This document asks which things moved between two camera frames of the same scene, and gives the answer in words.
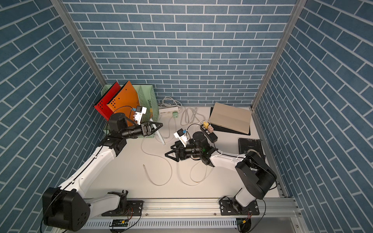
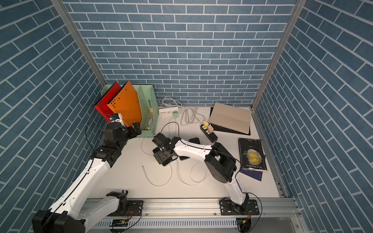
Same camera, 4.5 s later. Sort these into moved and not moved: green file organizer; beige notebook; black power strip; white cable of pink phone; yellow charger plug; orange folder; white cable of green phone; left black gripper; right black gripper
Moved: right black gripper; white cable of green phone; left black gripper
Not moved: orange folder; green file organizer; beige notebook; yellow charger plug; white cable of pink phone; black power strip
